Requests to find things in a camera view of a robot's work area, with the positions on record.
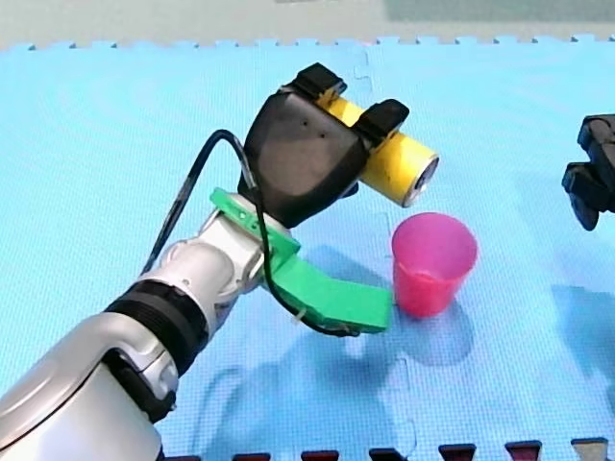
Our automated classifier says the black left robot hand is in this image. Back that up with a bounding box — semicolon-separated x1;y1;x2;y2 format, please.
238;62;411;230

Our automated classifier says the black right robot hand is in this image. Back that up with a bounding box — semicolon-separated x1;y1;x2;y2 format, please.
561;113;615;232

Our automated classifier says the yellow drink can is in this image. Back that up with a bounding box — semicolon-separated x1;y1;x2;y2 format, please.
317;86;440;209

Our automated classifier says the pink plastic cup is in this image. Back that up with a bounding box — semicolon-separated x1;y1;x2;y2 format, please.
390;212;480;319

